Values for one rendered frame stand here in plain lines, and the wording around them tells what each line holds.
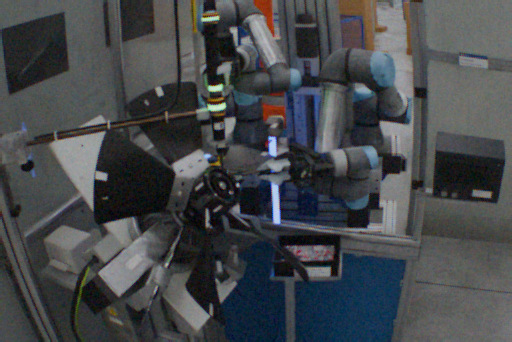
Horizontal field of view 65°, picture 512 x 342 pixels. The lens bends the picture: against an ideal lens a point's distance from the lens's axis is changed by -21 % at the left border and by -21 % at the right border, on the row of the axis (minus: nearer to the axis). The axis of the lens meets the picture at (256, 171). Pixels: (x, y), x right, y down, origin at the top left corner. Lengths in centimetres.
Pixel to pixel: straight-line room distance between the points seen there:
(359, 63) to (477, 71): 153
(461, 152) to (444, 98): 152
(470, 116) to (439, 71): 35
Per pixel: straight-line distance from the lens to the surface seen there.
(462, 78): 295
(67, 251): 163
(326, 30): 208
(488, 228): 333
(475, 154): 149
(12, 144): 137
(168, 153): 135
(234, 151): 158
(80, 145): 145
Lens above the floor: 175
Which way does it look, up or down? 23 degrees down
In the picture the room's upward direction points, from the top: 4 degrees counter-clockwise
